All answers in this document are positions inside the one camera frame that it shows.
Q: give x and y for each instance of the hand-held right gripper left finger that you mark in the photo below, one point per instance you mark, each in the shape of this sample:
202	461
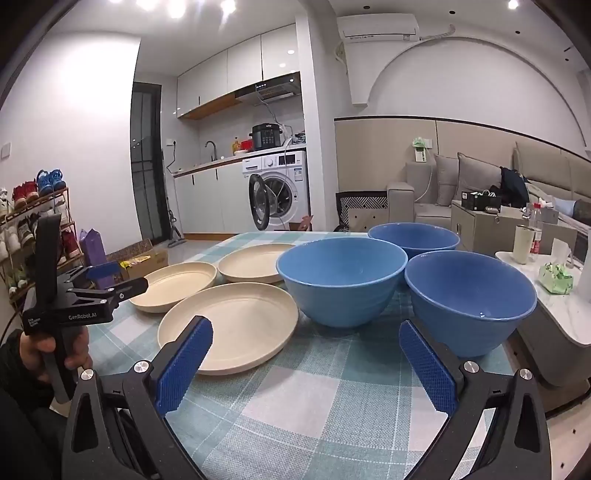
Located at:
184	364

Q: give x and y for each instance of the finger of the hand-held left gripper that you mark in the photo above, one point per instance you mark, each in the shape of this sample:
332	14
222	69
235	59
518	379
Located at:
104	272
131	288

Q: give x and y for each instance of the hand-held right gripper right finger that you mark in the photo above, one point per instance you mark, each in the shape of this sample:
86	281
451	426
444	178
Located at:
429	369

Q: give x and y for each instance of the cream round plate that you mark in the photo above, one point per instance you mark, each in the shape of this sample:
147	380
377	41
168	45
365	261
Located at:
254	263
240	323
180	284

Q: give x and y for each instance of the blue bowl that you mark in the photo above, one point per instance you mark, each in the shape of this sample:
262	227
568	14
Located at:
341	277
415	237
471	286

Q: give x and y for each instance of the person's left forearm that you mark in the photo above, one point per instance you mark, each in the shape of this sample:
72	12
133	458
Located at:
18	415

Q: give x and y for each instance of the person's left hand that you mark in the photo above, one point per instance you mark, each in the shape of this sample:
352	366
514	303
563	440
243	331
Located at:
30	353

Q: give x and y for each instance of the yellow snack packet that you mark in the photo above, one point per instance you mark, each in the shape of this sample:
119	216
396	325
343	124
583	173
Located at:
136	262

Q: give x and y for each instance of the purple bag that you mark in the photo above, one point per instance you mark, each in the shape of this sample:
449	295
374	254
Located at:
92	244

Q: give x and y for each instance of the brown cardboard box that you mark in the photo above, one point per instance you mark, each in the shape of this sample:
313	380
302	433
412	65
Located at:
154	265

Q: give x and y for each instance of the wooden shoe rack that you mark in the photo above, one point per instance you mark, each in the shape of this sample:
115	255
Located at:
69	226

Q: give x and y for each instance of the stick vacuum cleaner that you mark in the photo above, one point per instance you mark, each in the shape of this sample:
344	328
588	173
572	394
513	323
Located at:
174	233

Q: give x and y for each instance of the shoe rack with shoes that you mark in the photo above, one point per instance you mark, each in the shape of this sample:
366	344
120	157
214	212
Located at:
48	182

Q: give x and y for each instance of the teal checked tablecloth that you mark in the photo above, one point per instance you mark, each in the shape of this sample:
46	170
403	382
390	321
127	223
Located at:
295	392

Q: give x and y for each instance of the black glass door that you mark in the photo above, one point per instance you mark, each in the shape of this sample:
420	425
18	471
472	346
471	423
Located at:
145	161

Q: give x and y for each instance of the white kitchen base cabinets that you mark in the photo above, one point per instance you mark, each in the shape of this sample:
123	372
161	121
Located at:
207	194

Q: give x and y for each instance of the grey bedside cabinet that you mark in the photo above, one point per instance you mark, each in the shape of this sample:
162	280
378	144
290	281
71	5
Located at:
480	230

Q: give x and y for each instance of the marble coffee table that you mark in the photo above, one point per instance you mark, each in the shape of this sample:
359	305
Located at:
568	318

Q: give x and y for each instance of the green tissue pack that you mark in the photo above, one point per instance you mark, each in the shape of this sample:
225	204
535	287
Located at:
554	279

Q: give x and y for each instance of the cream tumbler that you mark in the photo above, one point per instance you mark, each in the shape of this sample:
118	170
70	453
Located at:
524	244

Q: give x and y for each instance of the metal kitchen faucet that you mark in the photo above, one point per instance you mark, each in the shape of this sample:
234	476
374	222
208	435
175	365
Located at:
214	150

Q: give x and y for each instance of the grey sofa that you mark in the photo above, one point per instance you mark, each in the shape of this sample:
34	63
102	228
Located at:
399	198

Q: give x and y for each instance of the black storage box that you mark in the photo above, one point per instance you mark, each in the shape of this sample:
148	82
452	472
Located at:
478	201

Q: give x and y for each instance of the clear bottle with red label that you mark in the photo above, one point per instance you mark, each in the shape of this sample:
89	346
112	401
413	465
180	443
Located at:
537	230

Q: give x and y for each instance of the yellow bottle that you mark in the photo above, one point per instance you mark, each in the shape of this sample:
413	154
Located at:
236	146

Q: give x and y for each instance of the black white patterned rug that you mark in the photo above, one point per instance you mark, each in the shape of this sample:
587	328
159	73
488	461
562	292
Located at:
364	203

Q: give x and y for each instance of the red container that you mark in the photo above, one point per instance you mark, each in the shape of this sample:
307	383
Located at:
247	145

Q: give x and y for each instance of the small grey cushion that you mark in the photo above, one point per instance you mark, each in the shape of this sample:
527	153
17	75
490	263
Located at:
447	180

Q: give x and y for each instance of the large grey cushion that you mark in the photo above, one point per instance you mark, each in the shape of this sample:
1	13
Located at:
478	177

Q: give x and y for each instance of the black jacket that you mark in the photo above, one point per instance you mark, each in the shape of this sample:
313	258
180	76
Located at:
515	187

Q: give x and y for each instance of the black pressure cooker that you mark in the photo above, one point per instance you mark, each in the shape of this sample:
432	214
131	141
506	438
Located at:
265	136

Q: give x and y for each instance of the white washing machine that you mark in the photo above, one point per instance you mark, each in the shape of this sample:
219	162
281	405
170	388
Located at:
295	166

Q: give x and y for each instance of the black range hood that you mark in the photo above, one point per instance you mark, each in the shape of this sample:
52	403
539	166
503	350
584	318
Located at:
268	90

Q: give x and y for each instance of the ceiling lamp with bulbs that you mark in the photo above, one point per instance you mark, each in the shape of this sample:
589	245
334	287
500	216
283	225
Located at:
175	7

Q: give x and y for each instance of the white air conditioner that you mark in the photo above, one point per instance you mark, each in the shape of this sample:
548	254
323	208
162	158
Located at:
378	26

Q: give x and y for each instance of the white wall switch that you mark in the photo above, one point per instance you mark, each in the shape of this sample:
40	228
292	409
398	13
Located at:
5	151

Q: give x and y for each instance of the white wall cabinets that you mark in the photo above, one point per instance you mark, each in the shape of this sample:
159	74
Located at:
244	64

